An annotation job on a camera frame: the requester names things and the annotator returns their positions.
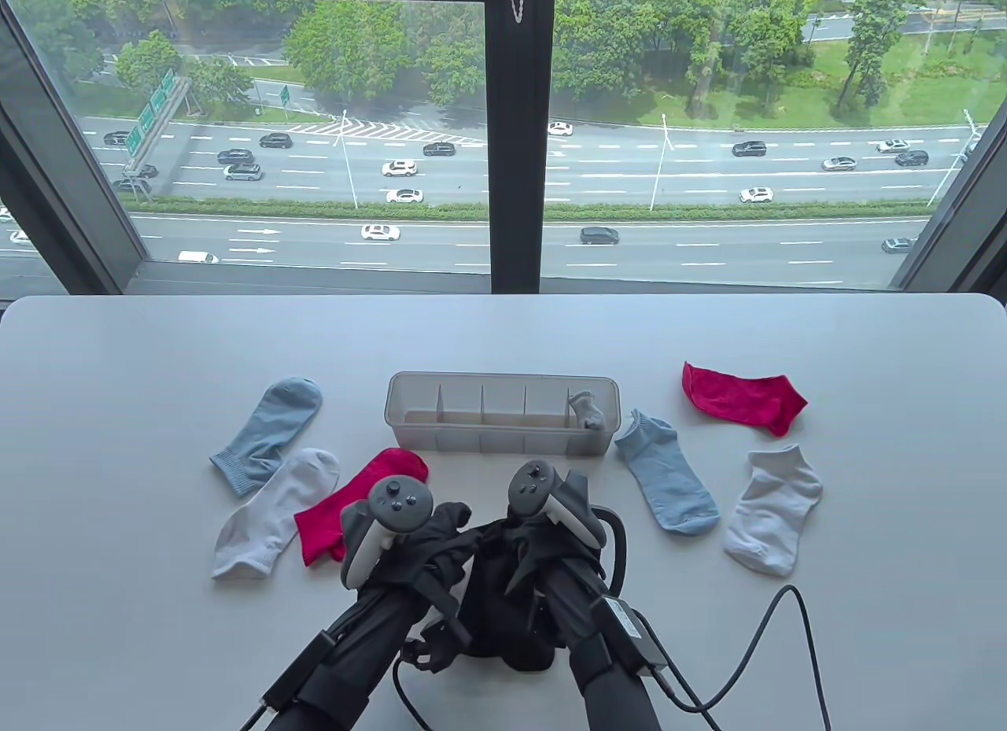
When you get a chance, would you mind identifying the person's right forearm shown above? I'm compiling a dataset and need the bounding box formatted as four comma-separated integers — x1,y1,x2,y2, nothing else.
535,566,666,731

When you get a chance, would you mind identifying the short red sock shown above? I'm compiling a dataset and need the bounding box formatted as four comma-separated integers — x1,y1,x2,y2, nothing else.
681,361,809,437

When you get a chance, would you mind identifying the person's right hand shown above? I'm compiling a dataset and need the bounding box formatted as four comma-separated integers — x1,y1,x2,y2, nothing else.
481,513,613,600

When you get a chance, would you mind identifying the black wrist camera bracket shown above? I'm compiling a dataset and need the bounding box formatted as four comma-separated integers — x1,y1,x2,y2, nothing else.
401,613,473,673

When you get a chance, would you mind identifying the long light blue sock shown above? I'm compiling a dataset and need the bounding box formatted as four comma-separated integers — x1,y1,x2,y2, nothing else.
209,377,324,498

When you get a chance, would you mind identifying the person's left hand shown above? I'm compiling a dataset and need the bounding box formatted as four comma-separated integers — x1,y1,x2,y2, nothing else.
370,501,473,606

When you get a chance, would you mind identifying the black window frame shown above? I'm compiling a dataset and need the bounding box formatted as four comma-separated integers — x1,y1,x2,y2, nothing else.
0,0,1007,299

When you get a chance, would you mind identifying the short white sock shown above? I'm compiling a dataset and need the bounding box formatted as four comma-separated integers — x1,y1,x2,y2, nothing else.
723,445,824,579

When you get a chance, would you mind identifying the grey sock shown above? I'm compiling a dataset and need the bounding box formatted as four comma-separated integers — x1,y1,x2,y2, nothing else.
566,391,608,431

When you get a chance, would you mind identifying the person's left forearm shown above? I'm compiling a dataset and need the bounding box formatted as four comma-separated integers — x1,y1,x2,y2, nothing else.
236,581,441,731

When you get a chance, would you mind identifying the short light blue sock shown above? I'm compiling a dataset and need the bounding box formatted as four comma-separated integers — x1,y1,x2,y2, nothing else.
614,408,721,536

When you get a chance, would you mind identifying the long white sock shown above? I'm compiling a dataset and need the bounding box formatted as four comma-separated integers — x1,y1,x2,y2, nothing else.
211,448,341,581

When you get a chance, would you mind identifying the translucent divided organizer box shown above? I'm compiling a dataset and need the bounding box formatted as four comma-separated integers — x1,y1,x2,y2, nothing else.
384,371,622,457

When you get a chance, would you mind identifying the black labelled adapter box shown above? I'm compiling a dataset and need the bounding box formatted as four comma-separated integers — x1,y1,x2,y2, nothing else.
602,593,669,677

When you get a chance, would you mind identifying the long red sock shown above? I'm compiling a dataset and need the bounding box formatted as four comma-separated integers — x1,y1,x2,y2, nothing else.
293,447,430,567

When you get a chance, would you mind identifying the grey and white controller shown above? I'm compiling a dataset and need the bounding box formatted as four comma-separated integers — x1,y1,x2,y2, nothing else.
340,476,436,590
507,460,608,555

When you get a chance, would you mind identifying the thick black cable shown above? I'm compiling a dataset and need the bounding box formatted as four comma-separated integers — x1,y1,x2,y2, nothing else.
590,507,833,731

